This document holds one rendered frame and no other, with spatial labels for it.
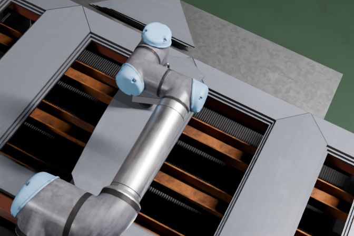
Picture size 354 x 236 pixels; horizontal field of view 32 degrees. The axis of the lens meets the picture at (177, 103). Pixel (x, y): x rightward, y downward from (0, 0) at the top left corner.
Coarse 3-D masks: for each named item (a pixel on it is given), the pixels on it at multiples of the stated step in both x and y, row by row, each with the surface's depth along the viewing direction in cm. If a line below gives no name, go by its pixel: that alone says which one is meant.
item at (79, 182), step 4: (76, 176) 171; (76, 180) 170; (80, 180) 170; (84, 180) 170; (76, 184) 170; (80, 184) 170; (84, 184) 170; (88, 184) 170; (92, 184) 170; (84, 188) 170; (88, 188) 170; (92, 188) 170; (96, 188) 169; (100, 188) 169; (92, 192) 169; (96, 192) 169
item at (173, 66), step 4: (168, 60) 200; (172, 64) 198; (176, 64) 199; (172, 68) 195; (176, 68) 196; (180, 68) 197; (184, 68) 198; (188, 68) 199; (180, 72) 194; (184, 72) 195; (188, 72) 196; (192, 72) 198; (192, 76) 194; (196, 76) 196; (200, 76) 197; (204, 76) 198; (196, 80) 193; (200, 80) 194
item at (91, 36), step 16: (16, 0) 218; (80, 48) 209; (112, 48) 211; (64, 64) 203; (208, 96) 206; (224, 96) 204; (32, 112) 193; (192, 112) 200; (240, 112) 204; (256, 112) 202; (16, 128) 188; (0, 144) 183; (256, 160) 191; (352, 160) 196; (240, 192) 184; (304, 208) 185; (352, 208) 187
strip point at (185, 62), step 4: (168, 56) 203; (172, 56) 204; (176, 56) 205; (172, 60) 201; (176, 60) 202; (180, 60) 204; (184, 60) 205; (188, 60) 206; (180, 64) 200; (184, 64) 201; (188, 64) 203; (192, 64) 204; (192, 68) 200; (196, 68) 202; (196, 72) 199; (200, 72) 200
